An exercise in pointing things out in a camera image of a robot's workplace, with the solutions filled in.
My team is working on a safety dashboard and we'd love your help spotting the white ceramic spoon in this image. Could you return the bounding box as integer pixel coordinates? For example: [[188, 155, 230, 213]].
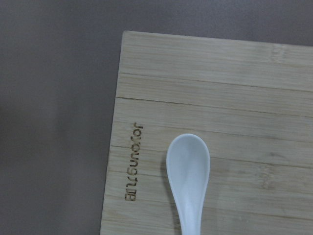
[[166, 134, 210, 235]]

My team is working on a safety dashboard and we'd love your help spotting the bamboo cutting board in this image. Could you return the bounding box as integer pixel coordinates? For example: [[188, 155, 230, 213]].
[[100, 31, 313, 235]]

